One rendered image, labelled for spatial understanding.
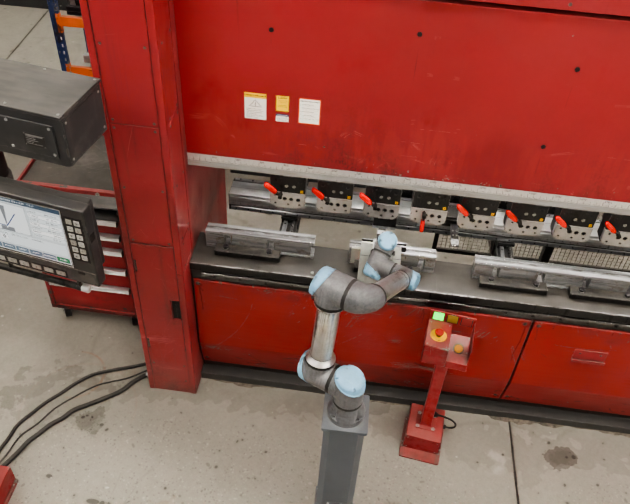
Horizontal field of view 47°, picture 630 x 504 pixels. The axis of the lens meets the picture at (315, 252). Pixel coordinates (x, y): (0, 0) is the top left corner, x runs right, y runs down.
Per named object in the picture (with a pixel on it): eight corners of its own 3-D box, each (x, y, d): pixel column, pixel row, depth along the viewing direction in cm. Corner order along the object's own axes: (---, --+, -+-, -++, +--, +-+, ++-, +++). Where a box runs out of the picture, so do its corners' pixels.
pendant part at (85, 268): (-10, 259, 268) (-37, 183, 244) (9, 239, 277) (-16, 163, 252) (99, 288, 260) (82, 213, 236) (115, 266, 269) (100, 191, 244)
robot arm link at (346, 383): (353, 415, 269) (357, 394, 260) (323, 398, 274) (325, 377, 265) (369, 393, 277) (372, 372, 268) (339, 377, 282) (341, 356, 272)
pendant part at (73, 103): (-14, 276, 281) (-87, 84, 223) (22, 236, 298) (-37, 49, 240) (103, 308, 272) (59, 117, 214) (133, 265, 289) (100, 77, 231)
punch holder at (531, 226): (503, 233, 303) (512, 202, 292) (502, 220, 310) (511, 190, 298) (539, 237, 303) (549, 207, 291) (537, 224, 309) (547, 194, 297)
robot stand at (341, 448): (350, 527, 328) (367, 434, 275) (311, 522, 329) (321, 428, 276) (353, 491, 342) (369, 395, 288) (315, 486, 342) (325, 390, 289)
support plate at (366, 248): (356, 285, 302) (356, 284, 302) (361, 243, 322) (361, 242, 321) (398, 291, 301) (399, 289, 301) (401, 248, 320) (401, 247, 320)
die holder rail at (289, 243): (206, 245, 333) (205, 230, 326) (209, 237, 337) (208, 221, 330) (313, 258, 330) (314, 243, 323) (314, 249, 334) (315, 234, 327)
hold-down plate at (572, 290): (568, 298, 319) (570, 293, 317) (567, 289, 323) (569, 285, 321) (637, 306, 317) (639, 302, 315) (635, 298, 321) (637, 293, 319)
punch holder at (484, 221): (456, 227, 305) (463, 197, 293) (455, 214, 311) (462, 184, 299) (491, 231, 304) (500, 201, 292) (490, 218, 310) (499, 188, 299)
